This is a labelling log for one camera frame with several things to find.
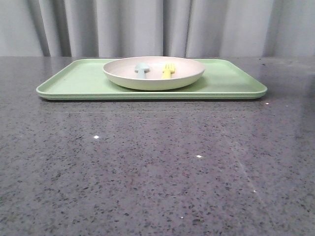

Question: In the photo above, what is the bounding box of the grey pleated curtain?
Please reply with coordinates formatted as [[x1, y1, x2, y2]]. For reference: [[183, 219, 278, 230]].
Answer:
[[0, 0, 315, 58]]

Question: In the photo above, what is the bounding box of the light blue plastic spoon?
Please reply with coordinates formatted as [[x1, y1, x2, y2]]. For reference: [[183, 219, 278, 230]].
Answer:
[[134, 62, 150, 79]]

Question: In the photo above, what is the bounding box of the yellow plastic fork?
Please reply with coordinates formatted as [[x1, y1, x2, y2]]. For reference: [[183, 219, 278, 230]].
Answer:
[[161, 63, 175, 79]]

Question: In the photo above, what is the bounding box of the cream round plate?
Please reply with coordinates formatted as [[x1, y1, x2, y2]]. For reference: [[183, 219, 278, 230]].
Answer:
[[103, 56, 206, 90]]

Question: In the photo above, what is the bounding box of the light green plastic tray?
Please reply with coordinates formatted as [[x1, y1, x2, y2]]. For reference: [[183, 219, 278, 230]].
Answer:
[[36, 59, 267, 100]]

